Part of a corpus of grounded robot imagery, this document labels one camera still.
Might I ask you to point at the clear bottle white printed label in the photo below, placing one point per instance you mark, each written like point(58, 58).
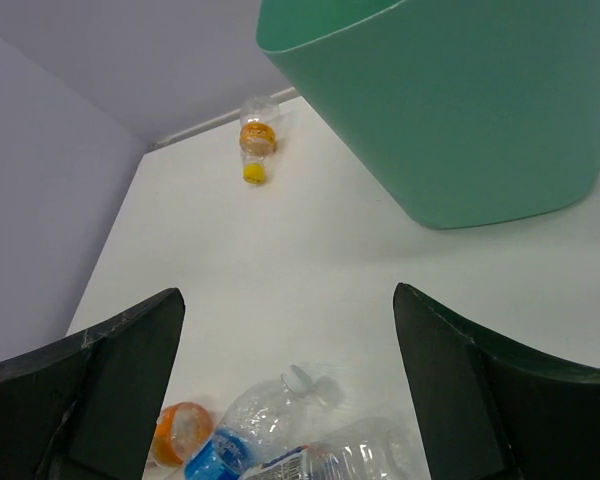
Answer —
point(370, 448)

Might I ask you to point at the green plastic bin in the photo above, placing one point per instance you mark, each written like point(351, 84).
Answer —
point(468, 113)

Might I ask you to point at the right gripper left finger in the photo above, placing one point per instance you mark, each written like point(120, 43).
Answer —
point(85, 406)

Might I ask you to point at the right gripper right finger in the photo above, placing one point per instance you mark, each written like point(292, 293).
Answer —
point(489, 407)

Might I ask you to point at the crushed bottle blue label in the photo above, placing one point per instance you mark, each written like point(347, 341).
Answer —
point(267, 420)

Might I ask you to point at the large orange label bottle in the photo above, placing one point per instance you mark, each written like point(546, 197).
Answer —
point(181, 430)

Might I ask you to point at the small bottle orange label yellow cap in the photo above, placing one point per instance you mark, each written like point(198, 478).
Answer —
point(258, 138)

